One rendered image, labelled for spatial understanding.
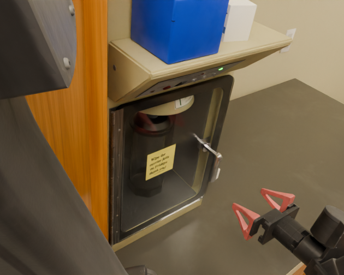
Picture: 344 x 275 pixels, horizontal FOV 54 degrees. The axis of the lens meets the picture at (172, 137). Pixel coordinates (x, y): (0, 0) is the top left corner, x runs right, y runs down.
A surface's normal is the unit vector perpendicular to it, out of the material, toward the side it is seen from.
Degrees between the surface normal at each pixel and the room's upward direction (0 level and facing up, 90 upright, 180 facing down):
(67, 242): 76
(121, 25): 90
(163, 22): 90
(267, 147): 0
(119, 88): 90
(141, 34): 90
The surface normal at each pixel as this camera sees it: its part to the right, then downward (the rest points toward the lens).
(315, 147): 0.11, -0.79
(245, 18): 0.38, 0.60
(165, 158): 0.60, 0.55
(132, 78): -0.79, 0.30
